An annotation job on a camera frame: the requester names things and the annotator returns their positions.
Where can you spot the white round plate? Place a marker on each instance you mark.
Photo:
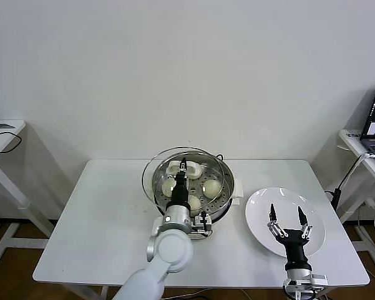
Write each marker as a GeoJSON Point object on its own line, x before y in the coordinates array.
{"type": "Point", "coordinates": [259, 212]}

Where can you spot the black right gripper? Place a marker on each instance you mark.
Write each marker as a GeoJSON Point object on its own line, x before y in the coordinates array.
{"type": "Point", "coordinates": [295, 250]}

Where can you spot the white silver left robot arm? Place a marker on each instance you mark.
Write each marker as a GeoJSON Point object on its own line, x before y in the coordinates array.
{"type": "Point", "coordinates": [172, 253]}

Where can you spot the round glass pot lid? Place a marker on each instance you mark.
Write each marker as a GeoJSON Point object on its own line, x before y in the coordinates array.
{"type": "Point", "coordinates": [193, 170]}

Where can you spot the white steamed baozi bun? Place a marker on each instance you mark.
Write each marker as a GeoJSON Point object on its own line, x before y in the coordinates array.
{"type": "Point", "coordinates": [195, 203]}
{"type": "Point", "coordinates": [212, 188]}
{"type": "Point", "coordinates": [166, 188]}
{"type": "Point", "coordinates": [196, 177]}

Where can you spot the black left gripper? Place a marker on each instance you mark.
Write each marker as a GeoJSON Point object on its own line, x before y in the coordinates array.
{"type": "Point", "coordinates": [179, 192]}

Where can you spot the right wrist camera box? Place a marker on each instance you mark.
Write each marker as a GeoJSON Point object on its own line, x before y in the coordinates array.
{"type": "Point", "coordinates": [319, 280]}

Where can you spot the white electric cooker base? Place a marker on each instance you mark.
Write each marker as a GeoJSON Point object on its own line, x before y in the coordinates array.
{"type": "Point", "coordinates": [218, 225]}

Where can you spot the stainless steel steamer basket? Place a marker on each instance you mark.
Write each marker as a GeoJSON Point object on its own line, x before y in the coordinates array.
{"type": "Point", "coordinates": [229, 184]}

